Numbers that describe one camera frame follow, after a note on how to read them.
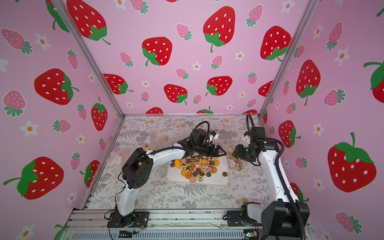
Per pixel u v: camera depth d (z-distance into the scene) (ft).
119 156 2.96
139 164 1.86
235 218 2.40
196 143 2.35
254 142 1.82
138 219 2.41
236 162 2.80
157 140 3.22
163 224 2.40
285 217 1.25
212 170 2.96
